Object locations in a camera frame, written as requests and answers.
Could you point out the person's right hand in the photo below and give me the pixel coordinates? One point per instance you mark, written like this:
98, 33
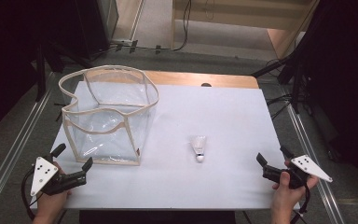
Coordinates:
287, 194

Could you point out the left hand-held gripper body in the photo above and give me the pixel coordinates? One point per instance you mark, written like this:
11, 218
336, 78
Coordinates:
43, 174

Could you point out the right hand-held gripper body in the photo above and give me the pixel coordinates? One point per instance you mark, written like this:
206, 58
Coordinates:
296, 174

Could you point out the light wooden shelf unit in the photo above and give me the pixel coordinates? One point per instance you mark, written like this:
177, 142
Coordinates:
230, 15

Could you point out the person's left hand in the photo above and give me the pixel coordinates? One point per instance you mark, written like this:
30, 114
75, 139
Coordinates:
52, 200

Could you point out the clear plastic bag beige trim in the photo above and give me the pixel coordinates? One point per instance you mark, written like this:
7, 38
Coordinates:
105, 124

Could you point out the metal floor rail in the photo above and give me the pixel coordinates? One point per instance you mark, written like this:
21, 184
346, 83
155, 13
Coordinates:
313, 161
9, 155

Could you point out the black curtain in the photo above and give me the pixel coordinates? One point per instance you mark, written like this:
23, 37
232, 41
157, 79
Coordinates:
6, 62
348, 77

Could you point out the white shuttlecock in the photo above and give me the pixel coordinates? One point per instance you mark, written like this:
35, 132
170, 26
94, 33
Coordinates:
199, 147

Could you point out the black metal stand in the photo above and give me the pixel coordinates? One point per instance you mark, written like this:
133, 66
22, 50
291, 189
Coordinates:
292, 68

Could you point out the white table mat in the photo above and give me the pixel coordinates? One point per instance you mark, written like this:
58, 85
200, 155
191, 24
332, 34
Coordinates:
217, 118

